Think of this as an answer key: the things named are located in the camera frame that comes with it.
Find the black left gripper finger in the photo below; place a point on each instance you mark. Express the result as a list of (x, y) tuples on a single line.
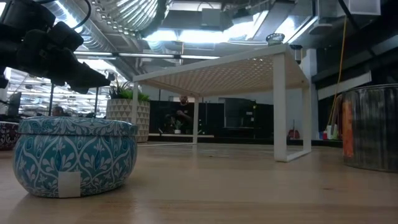
[(88, 76), (74, 88)]

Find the teal patterned candle tin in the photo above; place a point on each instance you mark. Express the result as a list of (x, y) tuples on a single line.
[(93, 149)]

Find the purple patterned candle tin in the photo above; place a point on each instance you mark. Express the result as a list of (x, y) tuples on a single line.
[(7, 137)]

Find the silver ribbed candle tin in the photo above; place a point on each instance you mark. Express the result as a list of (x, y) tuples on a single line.
[(373, 130)]

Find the black metal stand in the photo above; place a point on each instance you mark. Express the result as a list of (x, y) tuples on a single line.
[(50, 102)]

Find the person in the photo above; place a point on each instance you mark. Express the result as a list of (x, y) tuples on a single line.
[(183, 115), (58, 111)]

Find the black monitor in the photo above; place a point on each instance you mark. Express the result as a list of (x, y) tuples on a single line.
[(14, 104)]

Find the green plant in patterned pot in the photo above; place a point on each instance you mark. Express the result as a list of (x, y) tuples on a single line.
[(124, 121)]

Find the small plant in white pot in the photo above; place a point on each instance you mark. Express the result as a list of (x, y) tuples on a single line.
[(177, 130)]

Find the white perforated metal shelf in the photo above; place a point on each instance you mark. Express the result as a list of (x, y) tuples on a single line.
[(233, 74)]

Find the small red container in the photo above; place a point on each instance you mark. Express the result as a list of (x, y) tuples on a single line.
[(293, 134)]

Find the white plastic jug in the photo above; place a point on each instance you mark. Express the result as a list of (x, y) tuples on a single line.
[(329, 132)]

